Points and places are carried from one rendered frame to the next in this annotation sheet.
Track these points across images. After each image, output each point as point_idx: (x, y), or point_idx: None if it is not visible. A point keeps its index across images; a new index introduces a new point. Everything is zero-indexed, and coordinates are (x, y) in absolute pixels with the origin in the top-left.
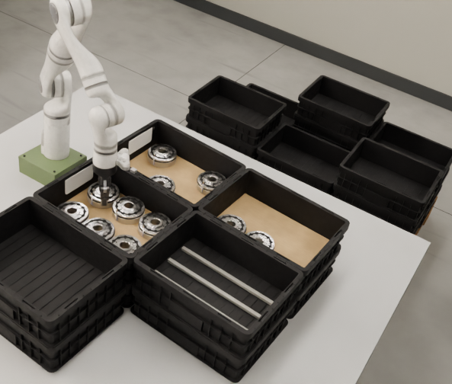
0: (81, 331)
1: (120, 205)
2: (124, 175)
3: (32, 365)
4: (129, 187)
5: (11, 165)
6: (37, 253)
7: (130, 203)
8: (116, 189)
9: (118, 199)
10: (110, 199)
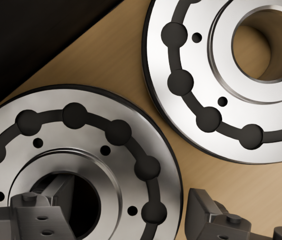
0: None
1: (245, 109)
2: None
3: None
4: (70, 2)
5: None
6: None
7: (238, 25)
8: (57, 108)
9: (174, 109)
10: (167, 165)
